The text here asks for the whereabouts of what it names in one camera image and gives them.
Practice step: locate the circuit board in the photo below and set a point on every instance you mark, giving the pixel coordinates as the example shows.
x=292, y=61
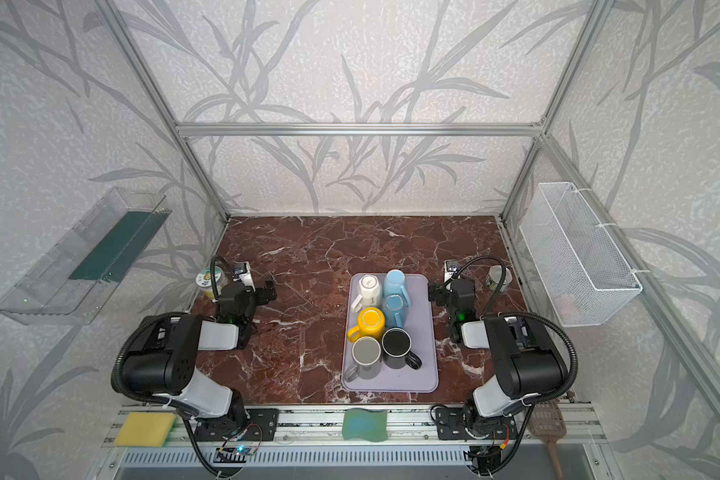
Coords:
x=483, y=461
x=234, y=455

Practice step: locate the yellow sponge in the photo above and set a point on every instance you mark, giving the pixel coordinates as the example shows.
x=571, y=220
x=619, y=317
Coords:
x=143, y=429

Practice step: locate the white wire basket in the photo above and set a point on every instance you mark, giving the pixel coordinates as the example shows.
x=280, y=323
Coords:
x=585, y=275

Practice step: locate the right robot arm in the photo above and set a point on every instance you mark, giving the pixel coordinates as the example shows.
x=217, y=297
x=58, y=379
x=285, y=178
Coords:
x=534, y=360

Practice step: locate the metal tin can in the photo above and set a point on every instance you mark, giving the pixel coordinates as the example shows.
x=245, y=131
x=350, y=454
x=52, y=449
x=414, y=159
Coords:
x=499, y=278

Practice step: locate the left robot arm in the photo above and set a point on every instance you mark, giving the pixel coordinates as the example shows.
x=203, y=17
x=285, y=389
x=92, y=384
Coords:
x=157, y=362

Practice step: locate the yellow mug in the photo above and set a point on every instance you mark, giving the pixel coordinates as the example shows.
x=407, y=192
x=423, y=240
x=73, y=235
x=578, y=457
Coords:
x=370, y=323

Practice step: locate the left circuit board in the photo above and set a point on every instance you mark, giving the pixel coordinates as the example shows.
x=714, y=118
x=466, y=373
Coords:
x=234, y=455

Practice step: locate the light blue mug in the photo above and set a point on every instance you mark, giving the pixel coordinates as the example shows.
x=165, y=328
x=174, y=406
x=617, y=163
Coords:
x=395, y=284

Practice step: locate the grey mug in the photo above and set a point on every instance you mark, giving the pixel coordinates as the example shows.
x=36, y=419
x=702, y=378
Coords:
x=365, y=361

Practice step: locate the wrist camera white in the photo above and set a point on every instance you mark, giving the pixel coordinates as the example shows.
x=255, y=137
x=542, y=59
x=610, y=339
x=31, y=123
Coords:
x=241, y=271
x=451, y=269

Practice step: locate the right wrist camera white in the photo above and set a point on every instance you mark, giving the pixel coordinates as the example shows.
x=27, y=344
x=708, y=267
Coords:
x=451, y=269

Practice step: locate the white upside-down mug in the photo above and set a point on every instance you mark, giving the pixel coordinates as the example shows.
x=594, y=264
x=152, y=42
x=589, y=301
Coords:
x=369, y=293

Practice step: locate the clear plastic wall shelf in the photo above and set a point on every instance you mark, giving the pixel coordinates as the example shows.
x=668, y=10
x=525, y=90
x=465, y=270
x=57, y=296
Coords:
x=71, y=283

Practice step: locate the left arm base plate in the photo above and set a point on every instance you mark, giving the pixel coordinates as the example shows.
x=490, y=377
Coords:
x=252, y=423

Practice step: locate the green sponge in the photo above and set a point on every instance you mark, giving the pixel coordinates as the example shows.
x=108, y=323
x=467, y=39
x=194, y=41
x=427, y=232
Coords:
x=364, y=424

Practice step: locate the blue patterned mug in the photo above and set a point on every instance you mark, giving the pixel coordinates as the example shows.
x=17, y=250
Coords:
x=394, y=308

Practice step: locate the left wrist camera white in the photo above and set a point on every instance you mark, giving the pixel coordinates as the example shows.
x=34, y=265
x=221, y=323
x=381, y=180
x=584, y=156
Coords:
x=241, y=271

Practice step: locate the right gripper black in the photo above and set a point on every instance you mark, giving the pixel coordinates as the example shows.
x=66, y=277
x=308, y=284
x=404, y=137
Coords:
x=446, y=293

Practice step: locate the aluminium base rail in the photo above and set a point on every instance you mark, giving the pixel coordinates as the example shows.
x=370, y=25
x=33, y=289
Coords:
x=396, y=435

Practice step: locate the right circuit board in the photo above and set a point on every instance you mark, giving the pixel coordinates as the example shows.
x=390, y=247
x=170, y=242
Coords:
x=483, y=461

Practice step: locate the black mug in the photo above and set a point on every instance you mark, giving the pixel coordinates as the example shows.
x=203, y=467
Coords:
x=397, y=350

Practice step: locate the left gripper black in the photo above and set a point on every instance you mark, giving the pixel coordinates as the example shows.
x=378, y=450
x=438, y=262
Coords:
x=260, y=291

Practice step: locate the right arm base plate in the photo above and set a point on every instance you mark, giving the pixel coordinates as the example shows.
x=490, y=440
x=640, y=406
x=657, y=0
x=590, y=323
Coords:
x=458, y=423

